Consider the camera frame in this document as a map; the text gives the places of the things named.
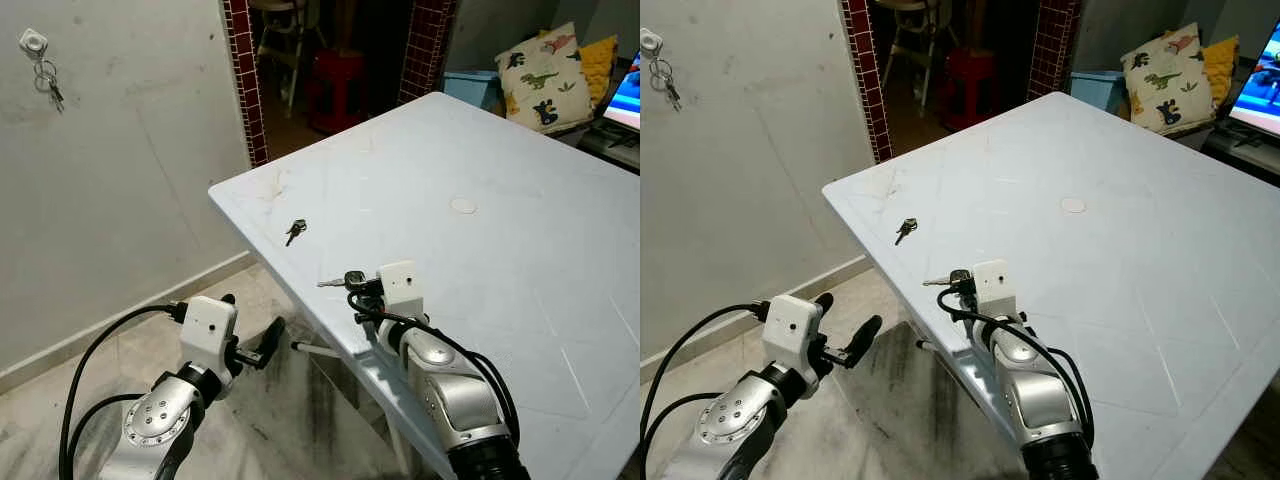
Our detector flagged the yellow pillow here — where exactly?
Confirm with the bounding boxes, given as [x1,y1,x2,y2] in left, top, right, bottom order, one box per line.
[578,35,619,103]
[1200,35,1239,107]

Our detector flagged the dinosaur print pillow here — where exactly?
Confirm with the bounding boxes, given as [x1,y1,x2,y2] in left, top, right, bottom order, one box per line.
[1120,22,1216,136]
[496,22,595,136]

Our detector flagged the red brick pillar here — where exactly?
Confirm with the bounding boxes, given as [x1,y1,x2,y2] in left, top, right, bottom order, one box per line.
[840,0,894,164]
[221,0,270,167]
[398,0,458,106]
[1030,0,1084,103]

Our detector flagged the key ring with keys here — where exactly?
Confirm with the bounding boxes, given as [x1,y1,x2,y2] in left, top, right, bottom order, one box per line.
[33,58,67,113]
[650,58,685,111]

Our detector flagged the light blue plastic table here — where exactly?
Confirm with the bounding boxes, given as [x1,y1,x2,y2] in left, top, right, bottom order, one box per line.
[822,92,1280,480]
[208,92,641,480]

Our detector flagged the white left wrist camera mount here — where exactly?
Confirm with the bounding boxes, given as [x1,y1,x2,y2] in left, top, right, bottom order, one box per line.
[762,294,824,373]
[180,296,239,376]

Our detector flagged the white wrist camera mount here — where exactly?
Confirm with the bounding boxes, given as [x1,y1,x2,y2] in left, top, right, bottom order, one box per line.
[377,261,423,319]
[762,294,824,373]
[972,259,1017,321]
[180,296,239,376]

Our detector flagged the light blue box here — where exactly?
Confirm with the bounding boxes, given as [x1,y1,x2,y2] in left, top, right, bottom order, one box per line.
[1070,70,1129,111]
[443,70,504,113]

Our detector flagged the red plastic stool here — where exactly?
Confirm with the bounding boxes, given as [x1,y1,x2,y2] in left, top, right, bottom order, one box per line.
[940,47,1001,132]
[305,48,369,136]

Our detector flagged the lit television screen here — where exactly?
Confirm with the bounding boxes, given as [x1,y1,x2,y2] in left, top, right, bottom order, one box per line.
[603,50,641,132]
[1228,20,1280,137]

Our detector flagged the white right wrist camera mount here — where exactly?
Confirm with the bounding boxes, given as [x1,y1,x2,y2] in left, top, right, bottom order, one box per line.
[972,259,1017,321]
[377,261,423,319]

